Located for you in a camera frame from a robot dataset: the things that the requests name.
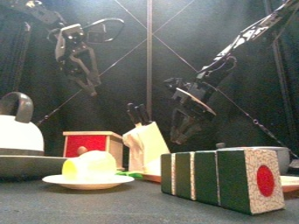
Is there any dark frame post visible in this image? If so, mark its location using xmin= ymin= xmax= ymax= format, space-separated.
xmin=263 ymin=0 xmax=299 ymax=152

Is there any diagonal brace wire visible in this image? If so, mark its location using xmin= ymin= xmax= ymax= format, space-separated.
xmin=114 ymin=0 xmax=299 ymax=161
xmin=35 ymin=0 xmax=197 ymax=127

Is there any white kettle grey handle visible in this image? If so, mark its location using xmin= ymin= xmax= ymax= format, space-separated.
xmin=0 ymin=91 xmax=46 ymax=157

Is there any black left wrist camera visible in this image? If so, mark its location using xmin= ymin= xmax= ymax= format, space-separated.
xmin=86 ymin=22 xmax=109 ymax=43

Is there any black looped cable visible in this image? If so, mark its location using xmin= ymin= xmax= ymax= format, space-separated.
xmin=83 ymin=17 xmax=127 ymax=44

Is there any white orange-rimmed plate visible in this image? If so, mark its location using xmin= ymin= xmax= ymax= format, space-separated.
xmin=279 ymin=174 xmax=299 ymax=193

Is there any grey vertical frame pole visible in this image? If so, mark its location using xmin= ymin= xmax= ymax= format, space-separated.
xmin=145 ymin=0 xmax=155 ymax=119

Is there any white saucer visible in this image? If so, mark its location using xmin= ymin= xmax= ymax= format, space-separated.
xmin=42 ymin=173 xmax=137 ymax=192

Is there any white knife block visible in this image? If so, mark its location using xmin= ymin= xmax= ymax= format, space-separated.
xmin=122 ymin=121 xmax=173 ymax=177

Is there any black knife handle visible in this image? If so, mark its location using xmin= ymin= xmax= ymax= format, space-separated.
xmin=138 ymin=103 xmax=154 ymax=125
xmin=134 ymin=104 xmax=146 ymax=126
xmin=126 ymin=102 xmax=138 ymax=127

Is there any green sushi roll piece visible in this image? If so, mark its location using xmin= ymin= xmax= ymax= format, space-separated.
xmin=161 ymin=152 xmax=178 ymax=196
xmin=173 ymin=150 xmax=198 ymax=202
xmin=193 ymin=150 xmax=222 ymax=207

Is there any wooden box red drawer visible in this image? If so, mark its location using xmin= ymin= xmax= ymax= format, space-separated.
xmin=62 ymin=130 xmax=126 ymax=171

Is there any grey toy pot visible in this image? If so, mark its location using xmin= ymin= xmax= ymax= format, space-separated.
xmin=215 ymin=142 xmax=299 ymax=176

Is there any sushi roll piece red centre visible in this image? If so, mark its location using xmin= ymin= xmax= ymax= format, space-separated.
xmin=215 ymin=147 xmax=287 ymax=216

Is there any yellow toy cup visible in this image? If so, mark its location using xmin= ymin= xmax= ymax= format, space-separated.
xmin=60 ymin=150 xmax=118 ymax=181

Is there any wooden cutting board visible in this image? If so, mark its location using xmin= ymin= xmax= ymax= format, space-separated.
xmin=139 ymin=171 xmax=165 ymax=184

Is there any grey metal tray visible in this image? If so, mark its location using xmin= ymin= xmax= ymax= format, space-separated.
xmin=0 ymin=154 xmax=71 ymax=179

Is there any green toy leaf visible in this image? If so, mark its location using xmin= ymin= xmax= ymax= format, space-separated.
xmin=115 ymin=170 xmax=146 ymax=179

